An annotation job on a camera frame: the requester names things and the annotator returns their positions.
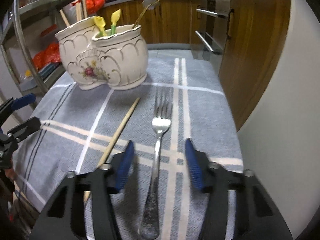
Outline built-in oven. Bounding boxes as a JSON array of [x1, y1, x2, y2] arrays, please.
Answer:
[[190, 0, 231, 74]]

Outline white floral ceramic utensil holder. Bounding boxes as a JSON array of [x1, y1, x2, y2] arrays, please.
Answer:
[[55, 17, 149, 90]]

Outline yellow green tulip spoon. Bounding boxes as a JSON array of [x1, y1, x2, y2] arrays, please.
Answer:
[[94, 16, 106, 36]]

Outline grey plaid table cloth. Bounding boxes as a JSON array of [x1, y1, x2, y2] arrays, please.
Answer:
[[14, 54, 243, 239]]

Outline yellow tulip spoon in holder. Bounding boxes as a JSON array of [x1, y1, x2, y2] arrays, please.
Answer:
[[110, 9, 121, 35]]

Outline wooden kitchen cabinets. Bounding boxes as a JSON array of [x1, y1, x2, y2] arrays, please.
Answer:
[[96, 0, 292, 132]]

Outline silver fork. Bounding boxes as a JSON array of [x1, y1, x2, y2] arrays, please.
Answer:
[[138, 87, 172, 239]]

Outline wooden chopstick in holder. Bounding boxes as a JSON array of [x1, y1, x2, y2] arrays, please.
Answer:
[[60, 9, 70, 27]]

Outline metal shelf rack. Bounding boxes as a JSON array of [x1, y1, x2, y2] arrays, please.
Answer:
[[1, 0, 77, 102]]

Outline red plastic bag lower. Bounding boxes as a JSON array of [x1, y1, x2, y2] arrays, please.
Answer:
[[33, 42, 61, 71]]

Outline wooden chopstick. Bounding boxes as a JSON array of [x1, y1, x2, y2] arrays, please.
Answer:
[[60, 9, 70, 27], [97, 98, 140, 195]]

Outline silver spoon in holder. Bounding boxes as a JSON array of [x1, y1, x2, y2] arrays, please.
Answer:
[[134, 0, 157, 27]]

